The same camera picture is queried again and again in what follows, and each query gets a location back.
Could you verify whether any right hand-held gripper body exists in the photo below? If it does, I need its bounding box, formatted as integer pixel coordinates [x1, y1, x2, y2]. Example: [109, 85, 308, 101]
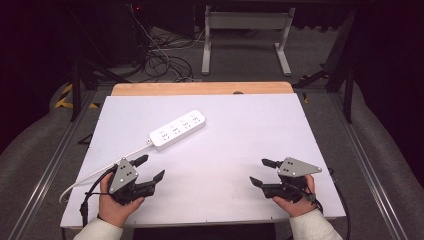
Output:
[261, 157, 323, 204]

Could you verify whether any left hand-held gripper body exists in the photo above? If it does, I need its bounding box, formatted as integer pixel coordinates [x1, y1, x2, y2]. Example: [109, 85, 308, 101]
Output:
[108, 157, 157, 206]

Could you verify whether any person's left hand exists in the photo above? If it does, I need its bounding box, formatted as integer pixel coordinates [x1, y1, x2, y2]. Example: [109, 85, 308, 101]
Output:
[98, 171, 146, 229]

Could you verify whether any person's right hand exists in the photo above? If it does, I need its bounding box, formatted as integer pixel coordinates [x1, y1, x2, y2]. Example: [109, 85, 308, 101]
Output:
[272, 174, 318, 218]

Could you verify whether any white power strip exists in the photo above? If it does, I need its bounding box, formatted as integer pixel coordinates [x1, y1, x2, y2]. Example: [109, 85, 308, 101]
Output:
[148, 109, 207, 151]

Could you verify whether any person's dark clothing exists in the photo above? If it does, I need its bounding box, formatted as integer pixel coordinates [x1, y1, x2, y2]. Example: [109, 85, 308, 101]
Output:
[133, 223, 277, 240]

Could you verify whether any black metal stand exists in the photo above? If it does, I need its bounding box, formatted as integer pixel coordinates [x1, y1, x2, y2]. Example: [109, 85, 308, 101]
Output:
[68, 56, 131, 123]
[293, 9, 356, 124]

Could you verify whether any dark equipment box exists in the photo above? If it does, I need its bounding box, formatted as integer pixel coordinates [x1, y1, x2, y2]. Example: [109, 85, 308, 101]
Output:
[99, 3, 151, 68]

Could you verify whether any white power strip cable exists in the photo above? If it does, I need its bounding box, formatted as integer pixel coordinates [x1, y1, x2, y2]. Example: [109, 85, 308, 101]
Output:
[58, 139, 154, 205]

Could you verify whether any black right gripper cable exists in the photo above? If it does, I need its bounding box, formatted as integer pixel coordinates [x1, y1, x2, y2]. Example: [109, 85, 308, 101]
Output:
[289, 167, 352, 240]

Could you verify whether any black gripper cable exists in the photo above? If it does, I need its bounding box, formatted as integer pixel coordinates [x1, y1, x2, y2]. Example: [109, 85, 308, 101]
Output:
[79, 164, 118, 228]
[289, 167, 352, 240]

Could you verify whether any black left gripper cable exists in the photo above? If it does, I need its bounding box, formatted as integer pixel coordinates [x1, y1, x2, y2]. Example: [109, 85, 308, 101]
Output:
[79, 164, 118, 228]

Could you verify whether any metal floor rail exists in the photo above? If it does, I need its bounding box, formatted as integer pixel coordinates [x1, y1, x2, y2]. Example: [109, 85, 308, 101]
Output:
[328, 93, 409, 240]
[6, 89, 99, 240]

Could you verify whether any tangle of black floor cables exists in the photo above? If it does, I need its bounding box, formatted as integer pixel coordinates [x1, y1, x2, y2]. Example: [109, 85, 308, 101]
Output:
[141, 31, 195, 83]

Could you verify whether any white metal stand frame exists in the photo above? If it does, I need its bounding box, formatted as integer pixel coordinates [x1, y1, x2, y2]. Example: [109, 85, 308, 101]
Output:
[201, 5, 297, 77]

